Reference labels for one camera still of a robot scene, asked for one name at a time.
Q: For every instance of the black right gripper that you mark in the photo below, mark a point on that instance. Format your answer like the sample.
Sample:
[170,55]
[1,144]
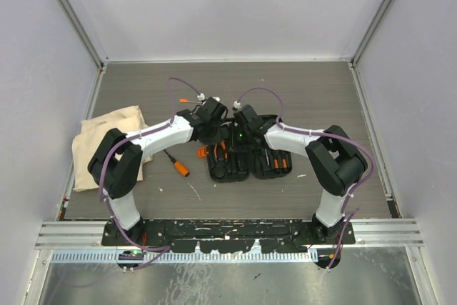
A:
[247,147]

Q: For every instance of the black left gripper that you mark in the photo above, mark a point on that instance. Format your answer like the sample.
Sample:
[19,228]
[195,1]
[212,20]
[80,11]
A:
[214,139]

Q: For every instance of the orange black pliers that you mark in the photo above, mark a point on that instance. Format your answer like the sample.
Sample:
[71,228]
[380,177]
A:
[220,153]

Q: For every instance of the orange small tool piece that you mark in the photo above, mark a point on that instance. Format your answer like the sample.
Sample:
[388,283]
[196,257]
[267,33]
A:
[202,152]

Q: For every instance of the black handled large screwdriver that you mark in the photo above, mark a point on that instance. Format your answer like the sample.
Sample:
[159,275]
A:
[267,158]

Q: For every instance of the black plastic tool case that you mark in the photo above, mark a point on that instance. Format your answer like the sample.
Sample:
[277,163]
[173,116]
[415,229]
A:
[244,161]

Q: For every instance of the orange handled thin pick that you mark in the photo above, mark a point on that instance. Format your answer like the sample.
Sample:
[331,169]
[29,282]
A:
[187,101]

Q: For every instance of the orange handled stubby screwdriver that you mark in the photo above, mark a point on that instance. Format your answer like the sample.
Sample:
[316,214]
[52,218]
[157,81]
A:
[181,169]

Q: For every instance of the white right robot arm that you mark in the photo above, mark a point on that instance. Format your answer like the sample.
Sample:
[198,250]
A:
[336,160]

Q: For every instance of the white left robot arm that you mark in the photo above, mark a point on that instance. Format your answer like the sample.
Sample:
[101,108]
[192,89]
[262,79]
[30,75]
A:
[116,161]

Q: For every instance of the beige cloth bag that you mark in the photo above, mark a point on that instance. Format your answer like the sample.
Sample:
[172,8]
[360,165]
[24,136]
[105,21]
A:
[88,141]

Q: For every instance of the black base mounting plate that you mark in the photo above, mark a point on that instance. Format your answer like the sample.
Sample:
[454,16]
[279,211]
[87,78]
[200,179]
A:
[230,236]

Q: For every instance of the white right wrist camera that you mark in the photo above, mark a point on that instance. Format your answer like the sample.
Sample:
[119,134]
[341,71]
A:
[236,105]

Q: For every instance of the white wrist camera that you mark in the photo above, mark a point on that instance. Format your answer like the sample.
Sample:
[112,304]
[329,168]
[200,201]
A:
[236,105]
[201,97]

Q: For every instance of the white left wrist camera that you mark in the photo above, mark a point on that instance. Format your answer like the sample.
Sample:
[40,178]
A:
[201,97]

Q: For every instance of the aluminium front rail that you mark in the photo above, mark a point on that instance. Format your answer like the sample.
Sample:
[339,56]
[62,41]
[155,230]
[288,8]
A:
[368,232]

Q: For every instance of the white slotted cable duct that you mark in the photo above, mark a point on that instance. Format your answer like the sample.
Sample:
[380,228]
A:
[110,256]

